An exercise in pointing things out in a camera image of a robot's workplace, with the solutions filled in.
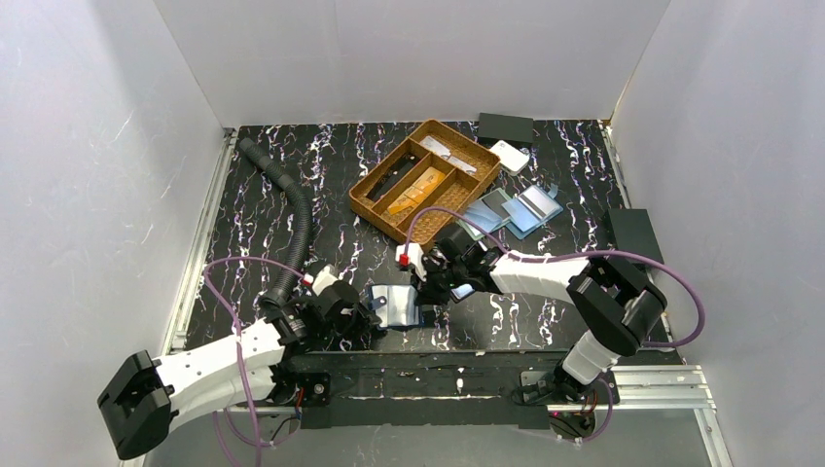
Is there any white small box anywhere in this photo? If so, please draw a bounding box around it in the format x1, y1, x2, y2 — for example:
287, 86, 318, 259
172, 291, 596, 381
489, 140, 530, 176

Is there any brown woven divider tray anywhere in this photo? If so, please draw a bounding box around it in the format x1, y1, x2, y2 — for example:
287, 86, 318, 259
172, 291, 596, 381
349, 120, 500, 248

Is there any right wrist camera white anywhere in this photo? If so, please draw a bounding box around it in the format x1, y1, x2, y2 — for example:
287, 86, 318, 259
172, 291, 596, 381
395, 242, 427, 281

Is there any orange card in tray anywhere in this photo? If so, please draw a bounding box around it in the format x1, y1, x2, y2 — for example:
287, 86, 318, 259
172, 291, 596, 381
386, 167, 446, 215

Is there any green card holder open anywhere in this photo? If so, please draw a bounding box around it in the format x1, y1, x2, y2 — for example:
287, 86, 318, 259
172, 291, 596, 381
457, 188, 513, 240

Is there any black box at back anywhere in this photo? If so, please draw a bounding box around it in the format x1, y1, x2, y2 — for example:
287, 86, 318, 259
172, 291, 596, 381
477, 113, 534, 146

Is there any white card in tray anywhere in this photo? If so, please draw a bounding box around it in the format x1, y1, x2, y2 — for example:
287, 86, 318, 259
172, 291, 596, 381
419, 136, 477, 175

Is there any black card holder open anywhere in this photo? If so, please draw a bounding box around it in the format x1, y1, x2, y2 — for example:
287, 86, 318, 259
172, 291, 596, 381
449, 284, 476, 303

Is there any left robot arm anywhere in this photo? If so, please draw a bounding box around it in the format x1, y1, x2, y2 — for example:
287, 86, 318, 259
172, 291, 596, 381
96, 280, 382, 460

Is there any black box at right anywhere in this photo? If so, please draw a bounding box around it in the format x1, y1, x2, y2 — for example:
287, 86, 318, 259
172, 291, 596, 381
603, 208, 664, 263

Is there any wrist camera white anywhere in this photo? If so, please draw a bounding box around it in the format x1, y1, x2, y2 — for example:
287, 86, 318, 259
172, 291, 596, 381
395, 242, 427, 281
302, 264, 340, 296

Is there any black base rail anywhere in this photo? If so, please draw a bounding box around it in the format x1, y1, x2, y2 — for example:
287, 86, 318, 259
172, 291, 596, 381
235, 347, 620, 432

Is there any navy blue card holder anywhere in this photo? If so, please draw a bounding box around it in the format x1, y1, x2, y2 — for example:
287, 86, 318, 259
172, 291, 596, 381
367, 284, 424, 330

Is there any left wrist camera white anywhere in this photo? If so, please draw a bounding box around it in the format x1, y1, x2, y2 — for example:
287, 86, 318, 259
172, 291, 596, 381
302, 264, 340, 296

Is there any black corrugated hose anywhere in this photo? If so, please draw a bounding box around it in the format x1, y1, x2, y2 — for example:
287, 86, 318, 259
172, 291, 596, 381
238, 137, 314, 310

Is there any black box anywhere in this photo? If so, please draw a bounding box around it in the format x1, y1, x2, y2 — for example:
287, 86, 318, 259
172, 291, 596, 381
603, 208, 664, 263
477, 113, 534, 146

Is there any light blue card holder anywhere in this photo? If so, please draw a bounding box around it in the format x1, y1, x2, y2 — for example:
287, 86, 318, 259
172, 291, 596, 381
502, 184, 562, 240

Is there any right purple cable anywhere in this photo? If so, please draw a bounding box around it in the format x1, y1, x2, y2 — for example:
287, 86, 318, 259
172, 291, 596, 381
403, 205, 706, 445

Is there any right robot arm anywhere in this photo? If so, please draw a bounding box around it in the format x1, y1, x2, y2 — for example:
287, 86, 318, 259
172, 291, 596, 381
397, 224, 667, 402

